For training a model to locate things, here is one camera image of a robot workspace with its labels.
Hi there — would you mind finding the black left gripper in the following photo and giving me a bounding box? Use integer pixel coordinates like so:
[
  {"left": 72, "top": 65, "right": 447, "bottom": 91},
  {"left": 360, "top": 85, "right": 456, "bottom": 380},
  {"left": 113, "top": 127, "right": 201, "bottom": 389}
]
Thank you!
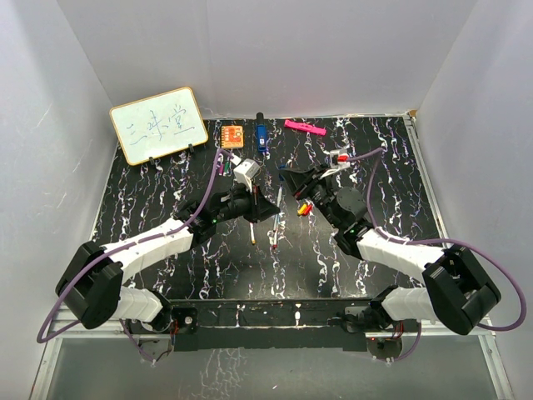
[{"left": 213, "top": 181, "right": 280, "bottom": 224}]

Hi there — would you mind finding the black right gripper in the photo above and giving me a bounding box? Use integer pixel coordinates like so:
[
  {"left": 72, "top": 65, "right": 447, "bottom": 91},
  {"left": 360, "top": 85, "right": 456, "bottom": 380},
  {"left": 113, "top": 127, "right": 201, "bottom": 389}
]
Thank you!
[{"left": 281, "top": 164, "right": 341, "bottom": 230}]

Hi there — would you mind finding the white pen blue tip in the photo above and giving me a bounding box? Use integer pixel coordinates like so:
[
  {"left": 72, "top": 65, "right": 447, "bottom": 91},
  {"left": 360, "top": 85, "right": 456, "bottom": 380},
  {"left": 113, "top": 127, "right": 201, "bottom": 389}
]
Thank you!
[{"left": 276, "top": 182, "right": 283, "bottom": 214}]

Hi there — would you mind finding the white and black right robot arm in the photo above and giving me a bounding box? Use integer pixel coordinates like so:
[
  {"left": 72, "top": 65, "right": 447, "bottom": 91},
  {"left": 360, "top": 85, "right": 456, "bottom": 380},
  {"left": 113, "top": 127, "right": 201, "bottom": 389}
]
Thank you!
[{"left": 280, "top": 167, "right": 501, "bottom": 335}]

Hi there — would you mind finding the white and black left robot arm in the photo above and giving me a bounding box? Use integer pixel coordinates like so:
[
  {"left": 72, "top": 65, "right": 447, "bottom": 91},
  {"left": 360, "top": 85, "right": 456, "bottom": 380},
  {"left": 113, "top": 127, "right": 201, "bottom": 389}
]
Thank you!
[{"left": 55, "top": 184, "right": 280, "bottom": 333}]

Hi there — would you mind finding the pink plastic clip bar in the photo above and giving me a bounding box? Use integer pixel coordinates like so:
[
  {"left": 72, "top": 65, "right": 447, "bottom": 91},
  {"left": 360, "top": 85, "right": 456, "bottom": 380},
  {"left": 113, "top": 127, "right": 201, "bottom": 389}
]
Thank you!
[{"left": 284, "top": 119, "right": 326, "bottom": 137}]

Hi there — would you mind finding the blue whiteboard eraser marker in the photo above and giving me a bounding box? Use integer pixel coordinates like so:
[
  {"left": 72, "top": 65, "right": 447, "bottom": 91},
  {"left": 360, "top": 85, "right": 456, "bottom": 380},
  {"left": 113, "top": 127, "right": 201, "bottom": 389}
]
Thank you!
[{"left": 256, "top": 112, "right": 267, "bottom": 153}]

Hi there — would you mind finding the orange notebook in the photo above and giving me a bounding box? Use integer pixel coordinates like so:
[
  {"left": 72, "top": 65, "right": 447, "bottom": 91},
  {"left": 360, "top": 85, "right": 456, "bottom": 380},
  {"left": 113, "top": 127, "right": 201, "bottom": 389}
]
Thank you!
[{"left": 221, "top": 125, "right": 244, "bottom": 149}]

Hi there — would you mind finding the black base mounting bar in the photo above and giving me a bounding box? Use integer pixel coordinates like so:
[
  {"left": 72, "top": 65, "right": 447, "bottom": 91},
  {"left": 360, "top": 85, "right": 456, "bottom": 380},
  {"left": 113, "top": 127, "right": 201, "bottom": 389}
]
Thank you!
[{"left": 168, "top": 297, "right": 421, "bottom": 353}]

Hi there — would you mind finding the small wood-framed whiteboard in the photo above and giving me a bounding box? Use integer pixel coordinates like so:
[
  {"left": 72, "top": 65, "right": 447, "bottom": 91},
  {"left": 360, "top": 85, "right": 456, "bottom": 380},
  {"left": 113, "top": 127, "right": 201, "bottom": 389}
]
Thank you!
[{"left": 109, "top": 87, "right": 208, "bottom": 166}]

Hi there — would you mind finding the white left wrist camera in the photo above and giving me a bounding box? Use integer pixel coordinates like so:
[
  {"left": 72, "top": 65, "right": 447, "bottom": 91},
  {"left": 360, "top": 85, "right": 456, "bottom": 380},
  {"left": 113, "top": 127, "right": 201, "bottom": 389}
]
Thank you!
[{"left": 233, "top": 158, "right": 260, "bottom": 192}]

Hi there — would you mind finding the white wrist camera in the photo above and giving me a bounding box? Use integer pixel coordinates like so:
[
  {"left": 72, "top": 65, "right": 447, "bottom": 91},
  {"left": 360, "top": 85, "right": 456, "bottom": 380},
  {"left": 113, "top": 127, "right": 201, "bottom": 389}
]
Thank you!
[
  {"left": 233, "top": 158, "right": 260, "bottom": 192},
  {"left": 323, "top": 148, "right": 350, "bottom": 178}
]

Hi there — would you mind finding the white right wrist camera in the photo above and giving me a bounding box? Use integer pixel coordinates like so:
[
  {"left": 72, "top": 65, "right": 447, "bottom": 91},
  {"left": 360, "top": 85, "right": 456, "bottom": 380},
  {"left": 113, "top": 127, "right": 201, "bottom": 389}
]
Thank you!
[{"left": 323, "top": 148, "right": 350, "bottom": 178}]

